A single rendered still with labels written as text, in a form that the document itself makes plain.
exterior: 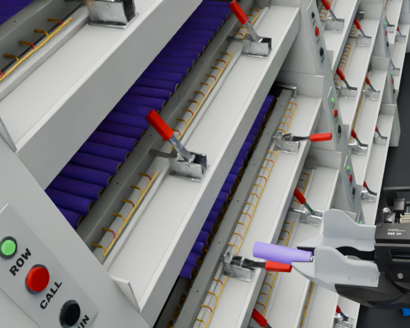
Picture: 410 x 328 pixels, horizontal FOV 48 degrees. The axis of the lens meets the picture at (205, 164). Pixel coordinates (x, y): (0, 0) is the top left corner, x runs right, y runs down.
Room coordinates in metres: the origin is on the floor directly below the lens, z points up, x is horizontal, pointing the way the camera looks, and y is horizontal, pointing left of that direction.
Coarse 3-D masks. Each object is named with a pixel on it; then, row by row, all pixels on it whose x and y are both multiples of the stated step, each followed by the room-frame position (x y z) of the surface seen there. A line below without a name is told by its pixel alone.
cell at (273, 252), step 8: (256, 248) 0.36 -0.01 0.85; (264, 248) 0.35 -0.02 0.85; (272, 248) 0.35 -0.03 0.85; (280, 248) 0.35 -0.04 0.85; (288, 248) 0.34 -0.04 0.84; (256, 256) 0.35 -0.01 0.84; (264, 256) 0.35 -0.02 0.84; (272, 256) 0.34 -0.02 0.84; (280, 256) 0.34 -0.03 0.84; (288, 256) 0.33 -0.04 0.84; (296, 256) 0.33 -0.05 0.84; (304, 256) 0.33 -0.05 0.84; (312, 256) 0.33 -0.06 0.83; (288, 264) 0.33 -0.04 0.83
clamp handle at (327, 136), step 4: (292, 136) 0.64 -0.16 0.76; (308, 136) 0.63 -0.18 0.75; (312, 136) 0.62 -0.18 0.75; (316, 136) 0.62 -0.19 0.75; (320, 136) 0.61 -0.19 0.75; (324, 136) 0.61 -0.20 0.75; (328, 136) 0.60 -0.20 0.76; (332, 136) 0.60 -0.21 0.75; (292, 140) 0.64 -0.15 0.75; (296, 140) 0.64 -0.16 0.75; (300, 140) 0.63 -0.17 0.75; (304, 140) 0.63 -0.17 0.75; (308, 140) 0.62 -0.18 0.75; (312, 140) 0.62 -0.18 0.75; (316, 140) 0.61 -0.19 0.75; (320, 140) 0.61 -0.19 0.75; (324, 140) 0.60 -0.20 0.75; (328, 140) 0.60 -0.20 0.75
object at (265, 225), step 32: (320, 96) 0.76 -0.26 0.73; (288, 128) 0.70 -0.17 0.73; (288, 160) 0.62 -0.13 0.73; (256, 192) 0.57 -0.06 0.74; (288, 192) 0.55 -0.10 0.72; (256, 224) 0.51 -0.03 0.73; (224, 288) 0.42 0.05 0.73; (256, 288) 0.42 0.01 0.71; (160, 320) 0.41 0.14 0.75; (224, 320) 0.38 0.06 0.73
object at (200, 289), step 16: (288, 96) 0.75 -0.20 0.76; (272, 112) 0.72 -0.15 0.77; (272, 128) 0.68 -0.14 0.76; (256, 160) 0.61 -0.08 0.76; (256, 176) 0.59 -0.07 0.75; (240, 192) 0.56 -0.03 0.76; (240, 208) 0.53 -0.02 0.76; (224, 224) 0.51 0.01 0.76; (240, 224) 0.51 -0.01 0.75; (224, 240) 0.48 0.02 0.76; (208, 256) 0.46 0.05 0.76; (208, 272) 0.43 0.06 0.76; (192, 288) 0.42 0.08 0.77; (208, 288) 0.42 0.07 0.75; (192, 304) 0.40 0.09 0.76; (176, 320) 0.38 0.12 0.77; (192, 320) 0.38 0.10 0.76; (208, 320) 0.38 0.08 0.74
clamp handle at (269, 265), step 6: (240, 264) 0.43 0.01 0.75; (246, 264) 0.43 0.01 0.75; (252, 264) 0.43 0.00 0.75; (258, 264) 0.42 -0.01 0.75; (264, 264) 0.42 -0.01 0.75; (270, 264) 0.41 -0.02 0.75; (276, 264) 0.40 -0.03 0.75; (282, 264) 0.40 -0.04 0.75; (270, 270) 0.40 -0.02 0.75; (276, 270) 0.40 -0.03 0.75; (282, 270) 0.39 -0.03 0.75; (288, 270) 0.39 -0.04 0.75
